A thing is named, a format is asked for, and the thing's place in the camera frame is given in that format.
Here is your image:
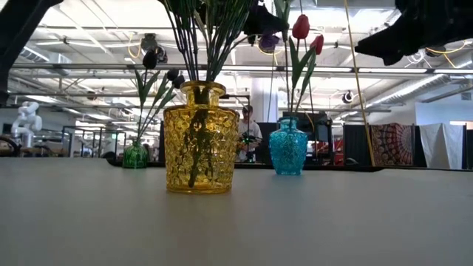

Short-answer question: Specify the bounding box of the black computer monitor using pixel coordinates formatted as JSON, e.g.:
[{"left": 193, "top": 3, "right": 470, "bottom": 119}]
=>
[{"left": 282, "top": 112, "right": 334, "bottom": 166}]

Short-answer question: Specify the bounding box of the small green glass vase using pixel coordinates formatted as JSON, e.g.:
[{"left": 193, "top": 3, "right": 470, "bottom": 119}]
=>
[{"left": 122, "top": 139, "right": 149, "bottom": 170}]

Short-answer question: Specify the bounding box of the amber textured glass vase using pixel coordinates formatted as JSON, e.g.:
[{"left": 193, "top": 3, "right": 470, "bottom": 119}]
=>
[{"left": 163, "top": 80, "right": 241, "bottom": 194}]

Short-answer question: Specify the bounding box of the black room divider panel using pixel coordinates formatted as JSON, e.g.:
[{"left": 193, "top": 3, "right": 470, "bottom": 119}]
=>
[
  {"left": 258, "top": 122, "right": 279, "bottom": 164},
  {"left": 342, "top": 124, "right": 372, "bottom": 167}
]

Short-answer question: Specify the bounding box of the black reel with yellow cable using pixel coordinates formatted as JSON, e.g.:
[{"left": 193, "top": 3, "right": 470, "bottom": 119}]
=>
[{"left": 423, "top": 42, "right": 469, "bottom": 59}]

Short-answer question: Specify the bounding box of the mandala pattern tapestry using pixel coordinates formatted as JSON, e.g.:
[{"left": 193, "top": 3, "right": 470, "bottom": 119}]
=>
[{"left": 370, "top": 123, "right": 414, "bottom": 167}]

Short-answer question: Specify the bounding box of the white hanging sheet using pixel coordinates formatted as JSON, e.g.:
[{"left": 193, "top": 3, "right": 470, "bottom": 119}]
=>
[{"left": 419, "top": 123, "right": 467, "bottom": 170}]

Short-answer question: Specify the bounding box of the person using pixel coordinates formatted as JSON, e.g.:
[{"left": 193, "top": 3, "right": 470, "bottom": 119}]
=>
[{"left": 236, "top": 105, "right": 264, "bottom": 163}]

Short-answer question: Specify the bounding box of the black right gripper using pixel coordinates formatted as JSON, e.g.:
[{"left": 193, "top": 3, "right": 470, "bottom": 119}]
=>
[{"left": 354, "top": 0, "right": 473, "bottom": 67}]

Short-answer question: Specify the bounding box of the blue textured glass vase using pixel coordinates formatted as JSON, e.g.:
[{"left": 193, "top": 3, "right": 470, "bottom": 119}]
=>
[{"left": 268, "top": 117, "right": 309, "bottom": 176}]

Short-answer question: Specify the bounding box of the yellow hanging cable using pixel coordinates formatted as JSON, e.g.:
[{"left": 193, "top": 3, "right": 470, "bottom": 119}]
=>
[{"left": 343, "top": 0, "right": 376, "bottom": 167}]

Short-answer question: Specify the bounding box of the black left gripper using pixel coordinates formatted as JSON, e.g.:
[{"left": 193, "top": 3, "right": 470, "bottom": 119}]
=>
[{"left": 195, "top": 0, "right": 290, "bottom": 46}]

